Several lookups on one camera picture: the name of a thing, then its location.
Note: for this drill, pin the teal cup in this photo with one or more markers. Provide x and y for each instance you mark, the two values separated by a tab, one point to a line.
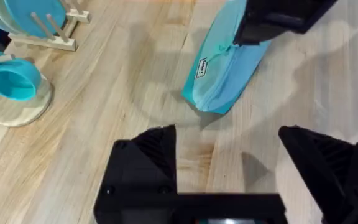
14	81

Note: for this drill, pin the teal plate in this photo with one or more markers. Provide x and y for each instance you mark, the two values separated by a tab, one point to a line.
34	14

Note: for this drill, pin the wooden cup stand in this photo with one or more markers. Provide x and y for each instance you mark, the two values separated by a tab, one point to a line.
26	110

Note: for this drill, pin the white plate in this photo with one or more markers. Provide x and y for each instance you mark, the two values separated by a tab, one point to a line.
2	17

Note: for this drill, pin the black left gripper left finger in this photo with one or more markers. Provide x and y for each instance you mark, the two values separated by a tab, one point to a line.
141	168

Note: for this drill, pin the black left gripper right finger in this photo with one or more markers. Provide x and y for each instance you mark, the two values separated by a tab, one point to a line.
337	177

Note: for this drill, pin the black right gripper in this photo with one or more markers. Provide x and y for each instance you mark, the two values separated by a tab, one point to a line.
303	12

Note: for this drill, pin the teal soft zip bag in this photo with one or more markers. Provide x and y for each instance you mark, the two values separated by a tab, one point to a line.
225	71

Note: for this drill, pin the wooden peg rack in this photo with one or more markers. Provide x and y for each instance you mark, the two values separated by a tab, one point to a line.
57	42

